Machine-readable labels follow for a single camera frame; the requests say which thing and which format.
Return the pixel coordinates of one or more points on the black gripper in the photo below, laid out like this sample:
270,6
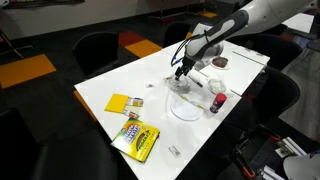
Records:
188,63

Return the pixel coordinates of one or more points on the white round plate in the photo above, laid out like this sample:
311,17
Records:
185,112

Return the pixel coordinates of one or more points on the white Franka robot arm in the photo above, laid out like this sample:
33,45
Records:
233,25

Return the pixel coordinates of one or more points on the black orange bar clamp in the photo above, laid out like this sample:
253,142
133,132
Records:
263,130
245,163

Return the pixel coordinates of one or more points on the white bread plate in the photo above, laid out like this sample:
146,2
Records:
220,68

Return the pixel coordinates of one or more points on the yellow Crayola marker box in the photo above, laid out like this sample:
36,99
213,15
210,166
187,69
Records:
136,140

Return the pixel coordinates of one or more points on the white flat bracket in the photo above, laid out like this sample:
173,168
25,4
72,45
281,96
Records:
271,173

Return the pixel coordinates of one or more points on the dark brown bread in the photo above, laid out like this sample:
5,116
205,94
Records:
220,61

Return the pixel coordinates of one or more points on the black tripod leg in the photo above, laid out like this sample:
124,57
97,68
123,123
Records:
13,46

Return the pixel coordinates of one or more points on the red spice bottle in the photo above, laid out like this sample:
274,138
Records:
218,101

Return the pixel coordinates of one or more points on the open yellow crayon box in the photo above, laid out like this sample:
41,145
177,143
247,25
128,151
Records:
116,102

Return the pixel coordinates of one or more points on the cut glass bowl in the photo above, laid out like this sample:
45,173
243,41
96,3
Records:
180,88

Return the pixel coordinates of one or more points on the grey aluminium bracket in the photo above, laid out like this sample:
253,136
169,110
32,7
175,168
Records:
290,146

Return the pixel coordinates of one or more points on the black office chair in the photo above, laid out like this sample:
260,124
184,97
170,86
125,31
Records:
280,93
50,156
176,33
283,53
96,53

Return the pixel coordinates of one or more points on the thin yellowish stick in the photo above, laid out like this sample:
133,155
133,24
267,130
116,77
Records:
195,104

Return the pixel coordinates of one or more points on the white rounded cover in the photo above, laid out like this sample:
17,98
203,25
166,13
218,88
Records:
301,168

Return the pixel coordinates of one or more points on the black marker pen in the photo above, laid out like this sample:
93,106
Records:
196,82

